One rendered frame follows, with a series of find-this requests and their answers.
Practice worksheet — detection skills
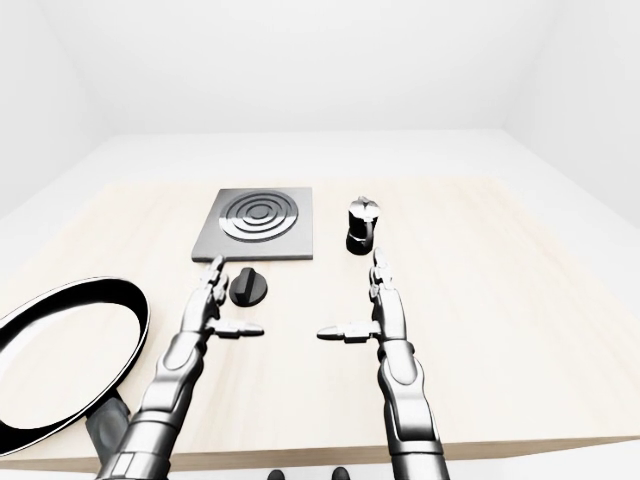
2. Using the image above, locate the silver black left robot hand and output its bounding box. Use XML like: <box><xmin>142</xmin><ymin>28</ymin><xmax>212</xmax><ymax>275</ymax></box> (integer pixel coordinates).
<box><xmin>176</xmin><ymin>254</ymin><xmax>265</xmax><ymax>342</ymax></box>

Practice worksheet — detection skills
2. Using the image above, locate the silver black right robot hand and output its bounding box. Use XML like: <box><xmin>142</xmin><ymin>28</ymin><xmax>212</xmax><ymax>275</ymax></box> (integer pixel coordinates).
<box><xmin>316</xmin><ymin>247</ymin><xmax>412</xmax><ymax>346</ymax></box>

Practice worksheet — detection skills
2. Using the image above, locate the round black stove knob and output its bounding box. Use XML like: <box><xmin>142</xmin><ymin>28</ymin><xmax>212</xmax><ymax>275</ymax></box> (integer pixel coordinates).
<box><xmin>229</xmin><ymin>266</ymin><xmax>269</xmax><ymax>307</ymax></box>

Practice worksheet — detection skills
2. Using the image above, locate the flat dark stove plate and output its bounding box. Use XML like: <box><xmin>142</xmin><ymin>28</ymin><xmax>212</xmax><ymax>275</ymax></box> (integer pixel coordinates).
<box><xmin>190</xmin><ymin>187</ymin><xmax>314</xmax><ymax>263</ymax></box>

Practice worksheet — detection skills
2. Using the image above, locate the black silver moka pot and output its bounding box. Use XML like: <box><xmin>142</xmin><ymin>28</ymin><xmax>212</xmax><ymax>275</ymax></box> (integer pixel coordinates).
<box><xmin>344</xmin><ymin>196</ymin><xmax>382</xmax><ymax>256</ymax></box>

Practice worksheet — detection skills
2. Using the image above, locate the black frying pan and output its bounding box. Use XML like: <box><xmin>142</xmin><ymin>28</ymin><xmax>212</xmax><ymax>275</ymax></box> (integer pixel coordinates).
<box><xmin>0</xmin><ymin>276</ymin><xmax>151</xmax><ymax>456</ymax></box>

